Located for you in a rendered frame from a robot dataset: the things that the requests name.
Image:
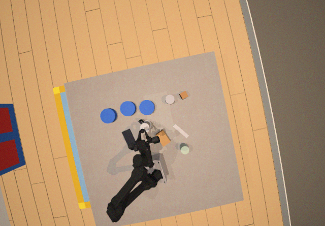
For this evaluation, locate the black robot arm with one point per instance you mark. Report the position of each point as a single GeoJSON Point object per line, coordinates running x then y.
{"type": "Point", "coordinates": [123, 198]}

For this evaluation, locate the grey cylinder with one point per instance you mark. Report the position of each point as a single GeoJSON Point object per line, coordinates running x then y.
{"type": "Point", "coordinates": [169, 99]}

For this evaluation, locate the white flat bar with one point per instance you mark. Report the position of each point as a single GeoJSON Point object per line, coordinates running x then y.
{"type": "Point", "coordinates": [180, 130]}

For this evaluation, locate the blue cylinder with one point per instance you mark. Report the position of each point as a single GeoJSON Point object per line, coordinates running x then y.
{"type": "Point", "coordinates": [127, 108]}
{"type": "Point", "coordinates": [108, 115]}
{"type": "Point", "coordinates": [146, 107]}

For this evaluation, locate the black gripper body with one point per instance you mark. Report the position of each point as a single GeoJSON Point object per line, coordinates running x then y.
{"type": "Point", "coordinates": [153, 140]}

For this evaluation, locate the orange cube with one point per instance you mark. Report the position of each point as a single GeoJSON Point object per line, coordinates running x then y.
{"type": "Point", "coordinates": [183, 95]}

